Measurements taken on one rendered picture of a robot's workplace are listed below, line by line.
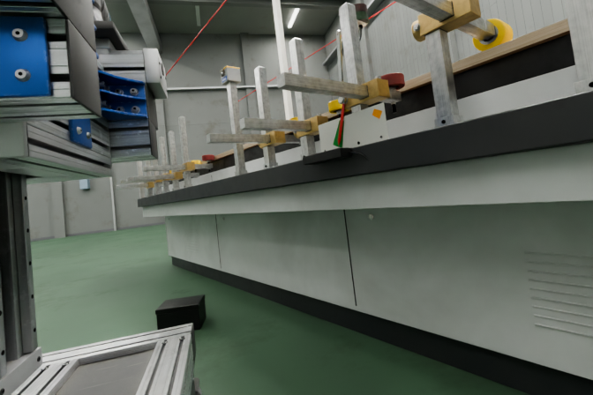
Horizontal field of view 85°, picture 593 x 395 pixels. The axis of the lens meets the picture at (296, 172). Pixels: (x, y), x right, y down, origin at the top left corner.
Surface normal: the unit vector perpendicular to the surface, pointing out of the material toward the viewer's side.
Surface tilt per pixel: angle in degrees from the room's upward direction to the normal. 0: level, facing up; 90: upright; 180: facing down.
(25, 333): 90
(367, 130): 90
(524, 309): 90
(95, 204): 90
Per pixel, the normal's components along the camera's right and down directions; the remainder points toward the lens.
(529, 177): -0.79, 0.06
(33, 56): 0.25, -0.08
